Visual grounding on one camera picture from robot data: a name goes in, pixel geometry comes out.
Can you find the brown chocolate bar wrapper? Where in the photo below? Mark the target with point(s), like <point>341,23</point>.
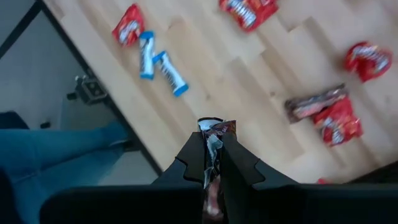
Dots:
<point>217,126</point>
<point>311,105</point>

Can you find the person's leg in jeans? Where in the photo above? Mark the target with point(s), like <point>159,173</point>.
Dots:
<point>62,149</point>

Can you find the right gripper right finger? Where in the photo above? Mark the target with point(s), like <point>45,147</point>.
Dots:
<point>239,174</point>

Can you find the red Skittles candy bag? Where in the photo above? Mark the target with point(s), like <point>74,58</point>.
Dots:
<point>129,26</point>
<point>248,14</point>
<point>339,124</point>
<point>368,60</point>

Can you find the small red scrap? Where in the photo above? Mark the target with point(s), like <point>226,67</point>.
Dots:
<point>324,181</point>

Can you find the white blue Hershey's bar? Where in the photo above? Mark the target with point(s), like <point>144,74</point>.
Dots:
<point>171,73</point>
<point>146,56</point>

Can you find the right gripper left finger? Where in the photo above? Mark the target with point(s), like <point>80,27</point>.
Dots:
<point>192,165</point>

